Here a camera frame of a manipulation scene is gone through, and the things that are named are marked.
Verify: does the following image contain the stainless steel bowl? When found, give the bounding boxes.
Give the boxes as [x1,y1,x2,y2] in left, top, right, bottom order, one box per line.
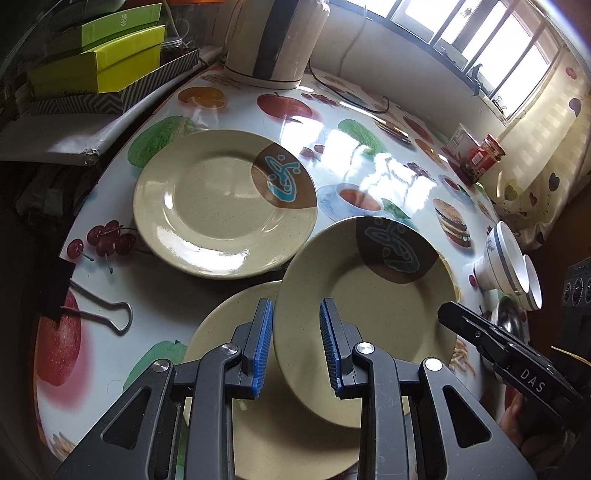
[490,296,530,344]

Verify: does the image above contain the blue-striped white bowl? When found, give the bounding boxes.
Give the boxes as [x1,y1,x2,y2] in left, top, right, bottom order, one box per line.
[473,221,530,296]

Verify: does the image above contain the beige plate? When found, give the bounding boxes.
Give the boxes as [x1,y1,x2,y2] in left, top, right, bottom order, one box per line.
[273,216,457,428]
[184,281,360,479]
[133,130,318,280]

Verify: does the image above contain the person's hand holding gripper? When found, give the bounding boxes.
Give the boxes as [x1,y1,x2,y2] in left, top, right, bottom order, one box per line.
[499,393,568,463]

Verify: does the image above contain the fruit print tablecloth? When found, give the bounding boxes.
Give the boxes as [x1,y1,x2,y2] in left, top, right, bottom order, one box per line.
[35,67,497,459]

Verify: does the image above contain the red-label chili sauce jar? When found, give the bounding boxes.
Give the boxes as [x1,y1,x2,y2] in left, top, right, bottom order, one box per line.
[464,134,506,183]

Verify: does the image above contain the yellow heart-pattern curtain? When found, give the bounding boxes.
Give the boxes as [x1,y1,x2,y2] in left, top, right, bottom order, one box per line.
[481,50,590,251]

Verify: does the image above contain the white paper cup container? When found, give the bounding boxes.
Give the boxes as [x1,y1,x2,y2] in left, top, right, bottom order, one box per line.
[446,123,481,162]

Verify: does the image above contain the black binder clip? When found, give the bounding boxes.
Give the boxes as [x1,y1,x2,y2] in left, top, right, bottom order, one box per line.
[38,257,136,336]

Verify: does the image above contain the zigzag patterned box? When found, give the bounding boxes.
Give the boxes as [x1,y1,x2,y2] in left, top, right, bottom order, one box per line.
[29,49,200,116]

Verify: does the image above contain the cream electric kettle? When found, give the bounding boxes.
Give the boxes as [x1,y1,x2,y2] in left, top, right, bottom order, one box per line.
[223,0,329,90]

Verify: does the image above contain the green box upper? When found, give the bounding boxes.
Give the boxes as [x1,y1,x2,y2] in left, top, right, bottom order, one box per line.
[47,3,161,56]

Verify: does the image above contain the black power cable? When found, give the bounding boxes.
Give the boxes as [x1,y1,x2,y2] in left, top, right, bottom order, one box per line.
[305,64,392,115]

